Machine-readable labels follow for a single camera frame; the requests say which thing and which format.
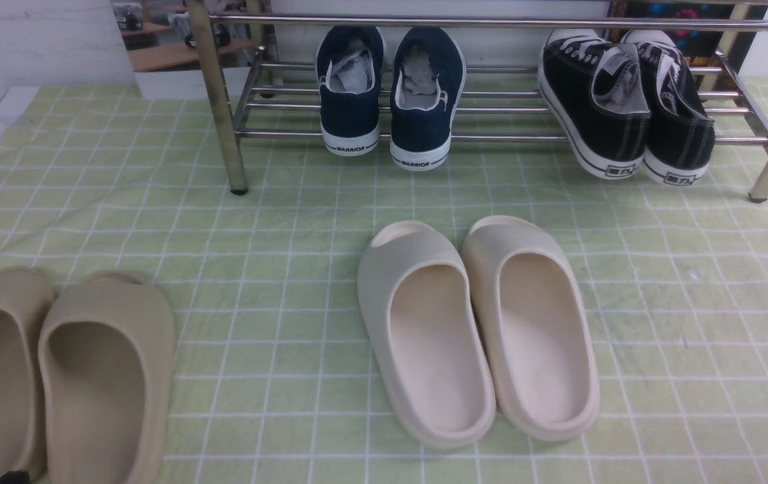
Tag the navy slip-on shoe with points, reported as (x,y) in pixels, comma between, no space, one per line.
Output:
(428,80)
(349,67)

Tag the cream slide slipper left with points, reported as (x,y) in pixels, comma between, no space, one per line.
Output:
(414,298)

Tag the cream slide slipper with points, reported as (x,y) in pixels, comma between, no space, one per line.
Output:
(414,298)
(534,328)

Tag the cream slide slipper right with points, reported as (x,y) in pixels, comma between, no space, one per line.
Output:
(534,328)

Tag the black canvas sneaker left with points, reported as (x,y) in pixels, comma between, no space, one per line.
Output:
(594,88)

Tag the black canvas sneaker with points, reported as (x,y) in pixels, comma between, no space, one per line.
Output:
(594,88)
(682,136)

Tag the tan slide slipper right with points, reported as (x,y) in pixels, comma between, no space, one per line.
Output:
(106,353)

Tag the black canvas sneaker right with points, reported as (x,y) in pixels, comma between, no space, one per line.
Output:
(682,136)

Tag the green checkered floor cloth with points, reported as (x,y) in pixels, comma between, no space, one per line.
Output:
(275,380)

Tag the dark poster board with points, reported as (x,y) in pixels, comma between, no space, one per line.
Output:
(699,47)

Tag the mirror panel against wall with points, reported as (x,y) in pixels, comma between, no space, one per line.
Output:
(159,39)

